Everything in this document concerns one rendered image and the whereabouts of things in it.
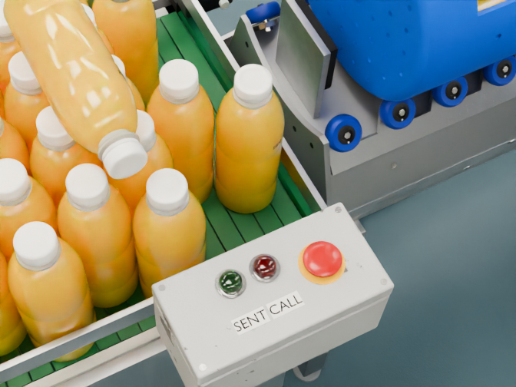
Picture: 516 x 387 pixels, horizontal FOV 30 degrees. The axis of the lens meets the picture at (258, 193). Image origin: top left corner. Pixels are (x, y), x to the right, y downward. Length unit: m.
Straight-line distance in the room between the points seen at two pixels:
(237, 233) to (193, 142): 0.16
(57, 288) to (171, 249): 0.12
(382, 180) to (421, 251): 0.96
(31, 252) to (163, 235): 0.13
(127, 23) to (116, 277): 0.28
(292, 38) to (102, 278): 0.36
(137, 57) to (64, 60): 0.23
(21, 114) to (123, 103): 0.16
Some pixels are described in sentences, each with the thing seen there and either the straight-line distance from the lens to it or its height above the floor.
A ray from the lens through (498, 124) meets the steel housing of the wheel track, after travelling 1.30.
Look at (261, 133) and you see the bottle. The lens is 1.00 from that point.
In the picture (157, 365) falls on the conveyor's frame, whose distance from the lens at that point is 1.10.
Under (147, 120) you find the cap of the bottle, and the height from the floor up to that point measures 1.12.
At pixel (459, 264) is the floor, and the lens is 2.18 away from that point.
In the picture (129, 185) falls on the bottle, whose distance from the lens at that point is 0.97.
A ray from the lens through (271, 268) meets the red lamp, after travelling 0.87.
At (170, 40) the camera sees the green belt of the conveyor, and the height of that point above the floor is 0.90.
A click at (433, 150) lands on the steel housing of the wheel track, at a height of 0.87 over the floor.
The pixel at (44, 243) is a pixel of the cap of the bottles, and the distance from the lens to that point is 0.89.
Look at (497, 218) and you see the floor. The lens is 2.26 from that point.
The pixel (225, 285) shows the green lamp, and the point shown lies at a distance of 0.86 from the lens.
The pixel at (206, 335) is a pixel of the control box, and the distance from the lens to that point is 0.86.
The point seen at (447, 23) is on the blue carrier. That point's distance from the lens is 1.01.
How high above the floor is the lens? 1.90
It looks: 60 degrees down
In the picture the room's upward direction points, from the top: 6 degrees clockwise
